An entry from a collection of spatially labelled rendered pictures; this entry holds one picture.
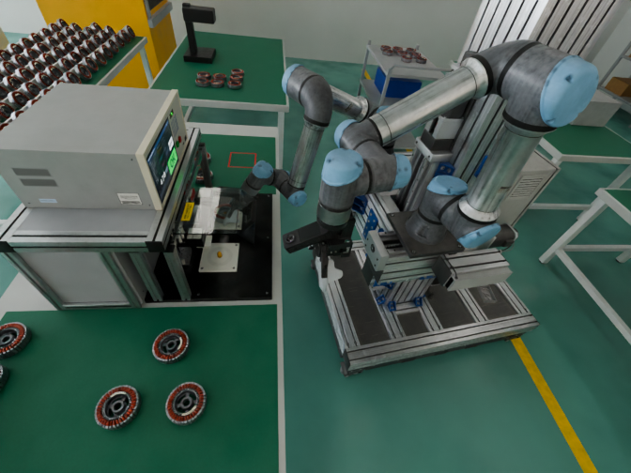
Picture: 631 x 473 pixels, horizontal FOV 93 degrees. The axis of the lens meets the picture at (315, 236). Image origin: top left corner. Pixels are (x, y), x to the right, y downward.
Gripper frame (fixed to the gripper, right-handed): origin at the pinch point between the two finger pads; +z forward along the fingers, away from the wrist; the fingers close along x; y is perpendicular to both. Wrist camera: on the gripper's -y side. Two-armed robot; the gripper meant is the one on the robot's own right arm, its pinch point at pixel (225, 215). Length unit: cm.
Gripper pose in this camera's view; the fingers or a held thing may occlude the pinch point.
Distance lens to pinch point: 150.1
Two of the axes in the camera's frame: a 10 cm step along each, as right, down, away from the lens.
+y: 8.1, 4.0, 4.4
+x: -0.1, -7.3, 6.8
